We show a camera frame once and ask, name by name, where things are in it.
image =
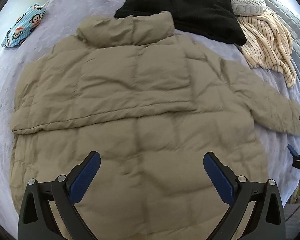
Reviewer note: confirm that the khaki puffer jacket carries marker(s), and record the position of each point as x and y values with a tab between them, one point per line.
140	100

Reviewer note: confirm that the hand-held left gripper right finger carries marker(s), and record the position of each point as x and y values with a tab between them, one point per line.
218	177

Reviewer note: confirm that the lavender plush blanket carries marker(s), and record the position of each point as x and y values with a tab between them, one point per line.
65	17

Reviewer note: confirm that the cream striped garment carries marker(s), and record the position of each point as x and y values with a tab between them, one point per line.
267	42

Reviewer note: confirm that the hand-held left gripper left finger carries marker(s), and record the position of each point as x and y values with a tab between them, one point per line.
86	177

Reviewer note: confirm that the black fleece garment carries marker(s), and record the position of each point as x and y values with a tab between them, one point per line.
197	15

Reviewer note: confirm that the blue cartoon print cloth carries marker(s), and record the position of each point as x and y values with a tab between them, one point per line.
22	27

